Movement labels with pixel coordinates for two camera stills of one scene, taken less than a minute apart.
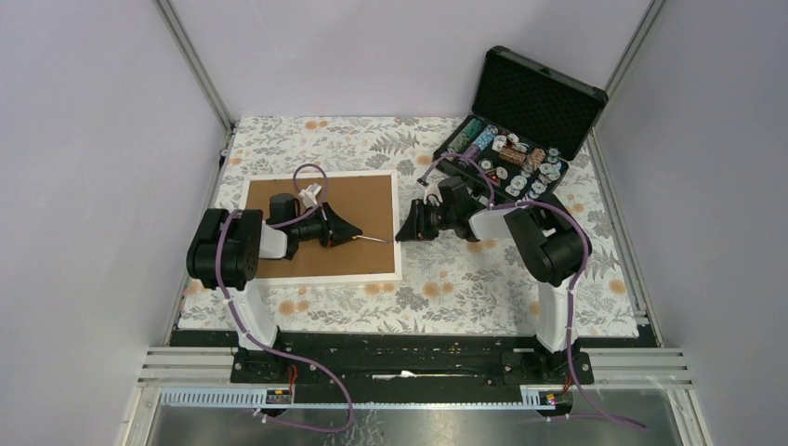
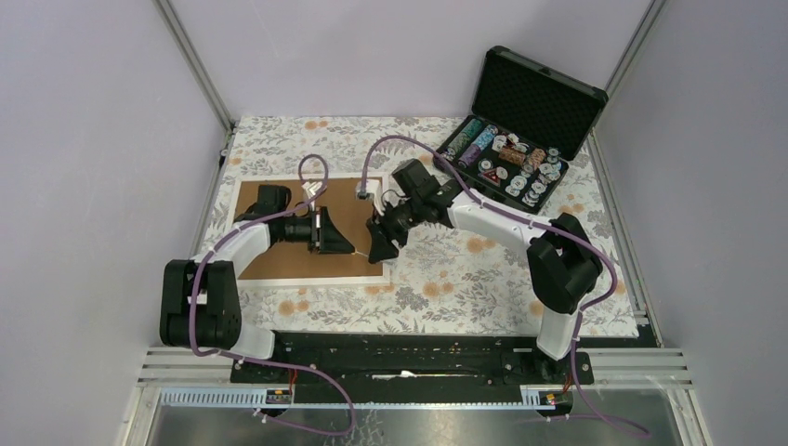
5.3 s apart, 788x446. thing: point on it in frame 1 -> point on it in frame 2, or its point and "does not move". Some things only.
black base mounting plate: [408, 367] does not move
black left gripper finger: [334, 229] -> [331, 240]
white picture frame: [370, 201] does not move
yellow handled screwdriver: [368, 238] -> [357, 252]
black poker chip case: [528, 121] does not move
